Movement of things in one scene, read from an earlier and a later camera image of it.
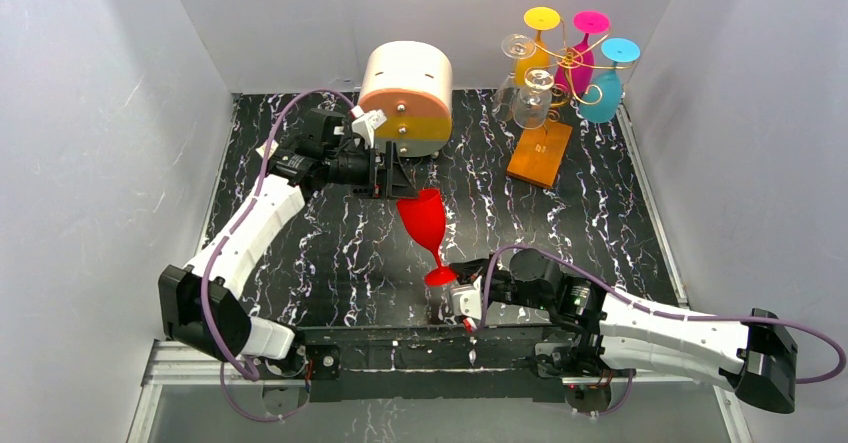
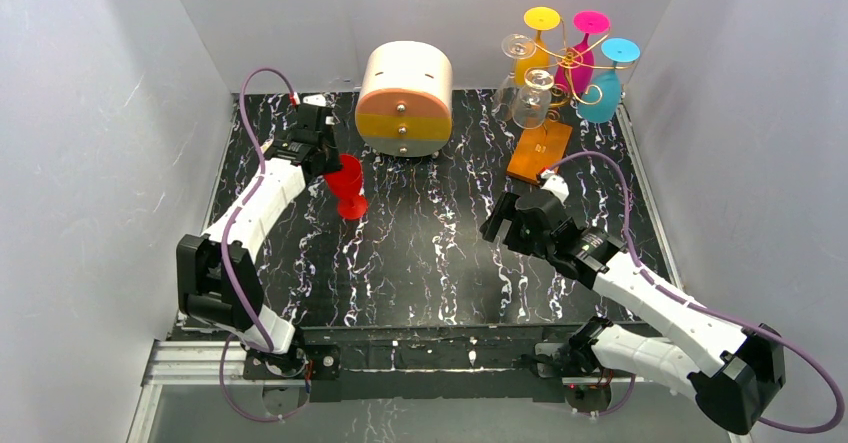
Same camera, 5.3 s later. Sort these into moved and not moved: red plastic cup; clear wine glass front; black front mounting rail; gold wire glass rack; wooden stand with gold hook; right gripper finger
Moved: right gripper finger; red plastic cup
Not moved: clear wine glass front; black front mounting rail; wooden stand with gold hook; gold wire glass rack
